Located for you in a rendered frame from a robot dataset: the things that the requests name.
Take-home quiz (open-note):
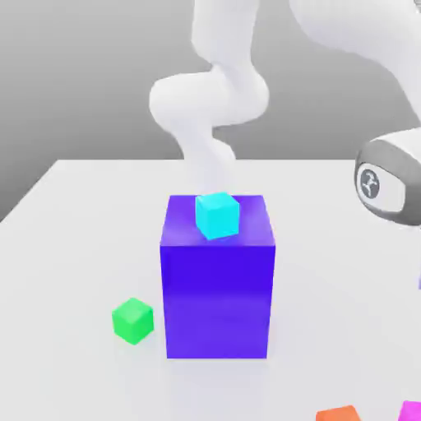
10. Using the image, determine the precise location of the small magenta cube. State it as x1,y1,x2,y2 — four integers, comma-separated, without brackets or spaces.
398,400,421,421

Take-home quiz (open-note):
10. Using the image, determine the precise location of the large blue box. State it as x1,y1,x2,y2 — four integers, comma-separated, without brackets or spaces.
160,194,276,360

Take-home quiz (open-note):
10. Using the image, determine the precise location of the small cyan cube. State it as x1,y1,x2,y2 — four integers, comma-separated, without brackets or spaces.
194,192,241,241

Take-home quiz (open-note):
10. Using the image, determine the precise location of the small orange cube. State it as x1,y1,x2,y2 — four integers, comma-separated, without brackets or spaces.
315,405,363,421

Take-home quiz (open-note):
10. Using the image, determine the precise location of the small green cube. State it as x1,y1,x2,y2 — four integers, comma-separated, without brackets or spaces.
111,297,155,346

